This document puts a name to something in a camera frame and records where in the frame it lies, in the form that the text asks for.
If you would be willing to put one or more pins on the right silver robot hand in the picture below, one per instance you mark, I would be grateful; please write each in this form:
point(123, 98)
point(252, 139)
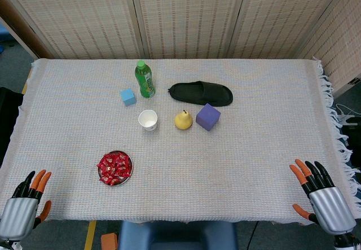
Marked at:
point(332, 210)

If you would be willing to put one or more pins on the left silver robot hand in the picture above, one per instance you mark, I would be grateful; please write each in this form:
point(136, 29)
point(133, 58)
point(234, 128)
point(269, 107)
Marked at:
point(19, 216)

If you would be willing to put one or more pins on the red candy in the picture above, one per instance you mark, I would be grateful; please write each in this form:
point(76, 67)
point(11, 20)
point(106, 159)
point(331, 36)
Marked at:
point(109, 157)
point(115, 164)
point(102, 166)
point(123, 157)
point(114, 182)
point(126, 167)
point(118, 173)
point(108, 172)
point(105, 180)

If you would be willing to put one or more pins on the round metal plate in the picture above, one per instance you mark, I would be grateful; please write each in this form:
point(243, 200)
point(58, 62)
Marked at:
point(126, 179)

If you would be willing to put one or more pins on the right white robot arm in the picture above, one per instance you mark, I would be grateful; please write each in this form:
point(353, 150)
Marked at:
point(347, 241)

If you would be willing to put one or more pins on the white paper cup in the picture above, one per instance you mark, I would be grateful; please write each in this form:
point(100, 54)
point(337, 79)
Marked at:
point(148, 118)

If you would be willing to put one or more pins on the black floor object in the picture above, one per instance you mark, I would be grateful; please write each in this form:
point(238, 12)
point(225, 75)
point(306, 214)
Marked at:
point(354, 137)

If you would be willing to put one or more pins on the orange block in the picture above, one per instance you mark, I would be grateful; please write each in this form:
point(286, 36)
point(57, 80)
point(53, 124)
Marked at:
point(109, 241)

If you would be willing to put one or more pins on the black box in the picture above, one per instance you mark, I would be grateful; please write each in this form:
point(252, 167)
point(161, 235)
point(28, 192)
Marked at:
point(8, 120)

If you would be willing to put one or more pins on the woven fringed tablecloth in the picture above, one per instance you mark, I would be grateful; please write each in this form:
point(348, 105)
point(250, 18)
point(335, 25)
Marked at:
point(225, 162)

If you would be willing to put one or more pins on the purple foam cube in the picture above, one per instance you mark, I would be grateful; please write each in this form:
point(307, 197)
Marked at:
point(208, 117)

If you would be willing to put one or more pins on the light blue foam cube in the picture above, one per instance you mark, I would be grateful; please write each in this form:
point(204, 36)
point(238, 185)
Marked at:
point(128, 97)

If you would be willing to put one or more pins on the yellow pear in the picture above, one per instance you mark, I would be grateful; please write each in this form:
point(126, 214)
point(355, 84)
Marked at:
point(183, 121)

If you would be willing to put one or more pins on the woven folding screen panel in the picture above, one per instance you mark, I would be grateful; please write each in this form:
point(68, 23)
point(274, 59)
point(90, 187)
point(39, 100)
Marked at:
point(191, 15)
point(338, 35)
point(84, 15)
point(282, 15)

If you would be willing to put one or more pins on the black slipper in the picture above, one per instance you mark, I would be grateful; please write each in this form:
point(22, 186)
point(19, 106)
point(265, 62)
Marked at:
point(197, 92)

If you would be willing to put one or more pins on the green drink bottle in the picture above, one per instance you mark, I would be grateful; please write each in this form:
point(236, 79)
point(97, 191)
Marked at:
point(145, 83)

